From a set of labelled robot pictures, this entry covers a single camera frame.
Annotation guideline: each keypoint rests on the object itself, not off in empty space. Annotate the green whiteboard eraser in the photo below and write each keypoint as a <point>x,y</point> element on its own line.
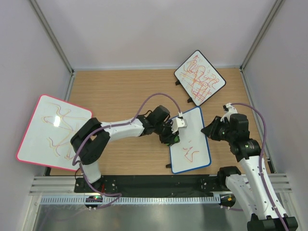
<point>176,139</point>

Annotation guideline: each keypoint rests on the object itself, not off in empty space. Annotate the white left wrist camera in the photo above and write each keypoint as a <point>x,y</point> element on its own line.
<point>178,122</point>

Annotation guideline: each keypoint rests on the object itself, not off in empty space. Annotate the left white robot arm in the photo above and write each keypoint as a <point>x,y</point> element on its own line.
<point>92,138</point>

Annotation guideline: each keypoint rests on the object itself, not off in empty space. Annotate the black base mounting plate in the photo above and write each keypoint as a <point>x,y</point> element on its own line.
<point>121,183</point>

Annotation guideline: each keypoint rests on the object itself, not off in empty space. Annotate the black framed whiteboard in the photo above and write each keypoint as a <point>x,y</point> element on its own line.
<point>199,78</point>

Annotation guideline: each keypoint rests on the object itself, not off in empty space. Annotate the blue framed whiteboard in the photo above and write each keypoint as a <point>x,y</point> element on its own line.
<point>192,152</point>

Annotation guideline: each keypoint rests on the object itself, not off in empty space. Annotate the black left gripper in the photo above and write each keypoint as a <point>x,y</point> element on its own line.
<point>170,138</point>

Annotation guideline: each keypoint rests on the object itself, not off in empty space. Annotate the grey slotted cable duct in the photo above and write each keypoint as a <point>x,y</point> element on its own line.
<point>97,200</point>

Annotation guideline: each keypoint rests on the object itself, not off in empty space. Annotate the aluminium frame rail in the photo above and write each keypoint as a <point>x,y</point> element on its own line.
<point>52,185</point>

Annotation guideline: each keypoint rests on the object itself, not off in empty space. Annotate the pink framed whiteboard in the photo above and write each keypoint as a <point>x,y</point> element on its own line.
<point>46,141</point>

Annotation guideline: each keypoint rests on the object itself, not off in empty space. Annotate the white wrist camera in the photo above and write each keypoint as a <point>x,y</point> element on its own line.
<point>178,122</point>
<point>229,110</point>

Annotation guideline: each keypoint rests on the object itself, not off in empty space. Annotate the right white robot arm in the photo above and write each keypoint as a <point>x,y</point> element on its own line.
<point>253,191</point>

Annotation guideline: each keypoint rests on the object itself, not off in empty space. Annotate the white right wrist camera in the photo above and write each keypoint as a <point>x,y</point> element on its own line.
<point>229,110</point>

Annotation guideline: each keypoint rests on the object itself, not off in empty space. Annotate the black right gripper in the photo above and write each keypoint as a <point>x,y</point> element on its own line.
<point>211,130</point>

